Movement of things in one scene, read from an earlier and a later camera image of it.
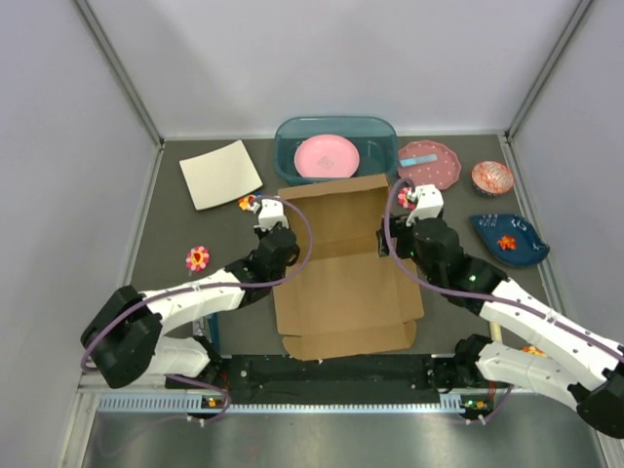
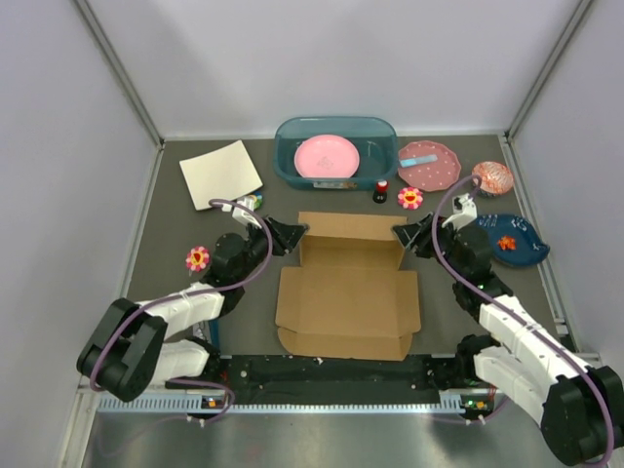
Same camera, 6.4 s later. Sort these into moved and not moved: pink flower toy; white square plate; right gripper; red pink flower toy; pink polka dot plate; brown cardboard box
Moved: right gripper; brown cardboard box
Not moved: pink polka dot plate; red pink flower toy; white square plate; pink flower toy
